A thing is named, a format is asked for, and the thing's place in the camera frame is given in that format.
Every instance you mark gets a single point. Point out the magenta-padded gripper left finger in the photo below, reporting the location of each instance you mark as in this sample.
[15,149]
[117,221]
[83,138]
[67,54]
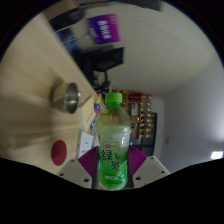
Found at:
[87,161]

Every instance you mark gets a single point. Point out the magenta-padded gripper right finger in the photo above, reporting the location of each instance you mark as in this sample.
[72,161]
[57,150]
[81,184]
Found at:
[137,160]

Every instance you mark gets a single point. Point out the green tea drink bottle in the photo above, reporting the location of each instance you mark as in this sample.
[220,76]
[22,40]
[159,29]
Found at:
[113,140]

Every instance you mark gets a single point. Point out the white paper sheet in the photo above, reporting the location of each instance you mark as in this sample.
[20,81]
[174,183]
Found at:
[85,143]

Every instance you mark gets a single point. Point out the flat round red coaster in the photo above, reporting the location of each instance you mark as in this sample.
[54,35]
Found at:
[59,152]

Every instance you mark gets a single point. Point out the wooden shelf unit with trophies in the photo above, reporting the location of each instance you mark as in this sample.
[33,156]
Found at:
[141,113]

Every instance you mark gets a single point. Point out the cream notebook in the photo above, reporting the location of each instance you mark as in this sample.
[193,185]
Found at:
[85,113]

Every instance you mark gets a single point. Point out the small metal cup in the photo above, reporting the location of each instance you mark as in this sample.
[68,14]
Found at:
[65,96]

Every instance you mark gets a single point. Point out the ceiling tube light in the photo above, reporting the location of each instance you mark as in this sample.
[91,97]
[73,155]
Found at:
[217,155]

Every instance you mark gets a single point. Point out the black office chair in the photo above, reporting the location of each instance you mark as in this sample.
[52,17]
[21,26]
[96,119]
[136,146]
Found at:
[103,59]

